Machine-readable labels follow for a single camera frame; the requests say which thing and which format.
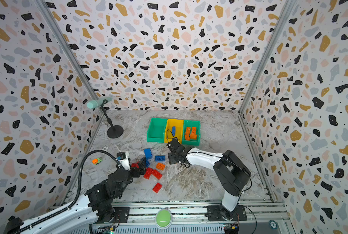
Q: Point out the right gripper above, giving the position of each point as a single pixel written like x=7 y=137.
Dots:
x=171 y=158

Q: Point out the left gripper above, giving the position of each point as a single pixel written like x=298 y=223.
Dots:
x=135 y=170

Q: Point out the blue lego brick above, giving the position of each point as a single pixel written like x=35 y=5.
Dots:
x=160 y=158
x=148 y=153

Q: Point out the orange lego brick low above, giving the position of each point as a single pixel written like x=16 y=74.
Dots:
x=193 y=136
x=160 y=166

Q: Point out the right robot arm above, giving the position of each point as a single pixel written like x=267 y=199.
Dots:
x=230 y=170

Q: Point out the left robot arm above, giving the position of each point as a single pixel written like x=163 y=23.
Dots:
x=93 y=206

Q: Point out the red lego brick middle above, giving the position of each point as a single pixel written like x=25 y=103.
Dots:
x=148 y=173

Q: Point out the yellow middle bin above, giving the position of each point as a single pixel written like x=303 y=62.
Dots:
x=168 y=130

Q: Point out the small orange toy car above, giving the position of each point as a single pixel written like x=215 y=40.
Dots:
x=97 y=161

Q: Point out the left green bin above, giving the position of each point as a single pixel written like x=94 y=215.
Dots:
x=156 y=130

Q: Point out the green bin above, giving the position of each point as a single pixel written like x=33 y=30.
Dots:
x=156 y=130
x=186 y=140

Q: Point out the red lego brick right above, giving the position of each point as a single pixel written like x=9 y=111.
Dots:
x=156 y=174

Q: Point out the blue lego brick top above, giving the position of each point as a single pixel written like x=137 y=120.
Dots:
x=148 y=153

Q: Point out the right green bin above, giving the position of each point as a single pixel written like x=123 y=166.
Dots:
x=186 y=140

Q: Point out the lone red lego brick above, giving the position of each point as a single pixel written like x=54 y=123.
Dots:
x=157 y=188

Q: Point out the green microphone on stand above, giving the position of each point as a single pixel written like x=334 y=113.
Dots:
x=114 y=131

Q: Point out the green push button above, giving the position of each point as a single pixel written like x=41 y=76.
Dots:
x=163 y=219

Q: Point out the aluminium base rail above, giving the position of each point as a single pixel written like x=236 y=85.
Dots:
x=190 y=218

